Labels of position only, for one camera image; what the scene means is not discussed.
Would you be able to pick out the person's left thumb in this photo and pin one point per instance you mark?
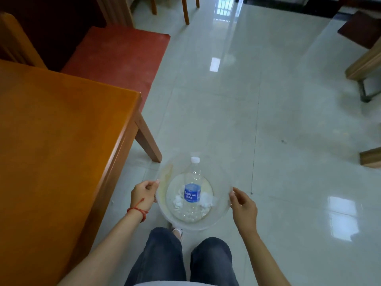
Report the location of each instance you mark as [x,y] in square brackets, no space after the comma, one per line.
[151,184]

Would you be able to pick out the person's right forearm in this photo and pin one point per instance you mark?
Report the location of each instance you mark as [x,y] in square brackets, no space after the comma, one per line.
[263,259]

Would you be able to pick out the person's right hand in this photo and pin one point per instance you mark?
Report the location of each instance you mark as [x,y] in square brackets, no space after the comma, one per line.
[245,212]

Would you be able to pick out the orange wooden table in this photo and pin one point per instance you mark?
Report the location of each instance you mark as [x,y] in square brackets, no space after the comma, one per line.
[56,163]

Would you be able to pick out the wooden chair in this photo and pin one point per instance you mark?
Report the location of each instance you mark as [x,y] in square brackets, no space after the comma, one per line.
[185,10]

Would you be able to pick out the dark low cabinet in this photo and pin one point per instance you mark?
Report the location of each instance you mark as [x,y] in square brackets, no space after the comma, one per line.
[297,4]

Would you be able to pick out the dark brown seat cushion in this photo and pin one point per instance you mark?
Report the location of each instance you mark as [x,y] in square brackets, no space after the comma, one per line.
[360,29]

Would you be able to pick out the red seat cushion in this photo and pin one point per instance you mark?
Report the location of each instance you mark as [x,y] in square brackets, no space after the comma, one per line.
[119,62]

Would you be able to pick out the person's right jeans leg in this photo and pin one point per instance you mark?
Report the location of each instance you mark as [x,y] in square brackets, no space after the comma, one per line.
[212,262]

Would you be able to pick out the light wooden bench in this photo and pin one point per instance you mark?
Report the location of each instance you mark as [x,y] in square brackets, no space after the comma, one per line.
[364,66]

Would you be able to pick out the clear blue-label water bottle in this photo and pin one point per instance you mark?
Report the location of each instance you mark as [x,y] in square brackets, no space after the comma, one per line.
[193,192]

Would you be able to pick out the person's right thumb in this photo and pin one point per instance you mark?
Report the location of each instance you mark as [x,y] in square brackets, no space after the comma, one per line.
[240,193]

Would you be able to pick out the wooden sofa frame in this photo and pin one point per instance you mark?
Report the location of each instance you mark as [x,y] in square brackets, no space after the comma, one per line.
[20,41]

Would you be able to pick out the crumpled white tissue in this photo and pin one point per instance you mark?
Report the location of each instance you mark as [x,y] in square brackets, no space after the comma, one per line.
[209,201]
[178,201]

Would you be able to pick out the person's left forearm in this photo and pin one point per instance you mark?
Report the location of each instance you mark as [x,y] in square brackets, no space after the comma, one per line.
[110,250]

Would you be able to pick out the person's jeans leg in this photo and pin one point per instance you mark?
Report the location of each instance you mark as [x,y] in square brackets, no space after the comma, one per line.
[160,259]
[212,262]

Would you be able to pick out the clear round plastic bin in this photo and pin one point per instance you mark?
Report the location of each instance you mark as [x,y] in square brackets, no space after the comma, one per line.
[220,181]

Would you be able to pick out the person's light shoe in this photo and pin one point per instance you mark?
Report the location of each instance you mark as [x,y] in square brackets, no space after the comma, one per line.
[177,233]

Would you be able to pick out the light wooden furniture corner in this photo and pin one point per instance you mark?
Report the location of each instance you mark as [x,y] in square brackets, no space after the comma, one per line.
[372,158]

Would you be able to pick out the person's left hand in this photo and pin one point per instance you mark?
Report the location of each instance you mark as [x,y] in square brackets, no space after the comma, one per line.
[141,195]

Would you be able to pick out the person's left jeans leg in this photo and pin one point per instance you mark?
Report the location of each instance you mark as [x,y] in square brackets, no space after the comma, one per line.
[160,259]

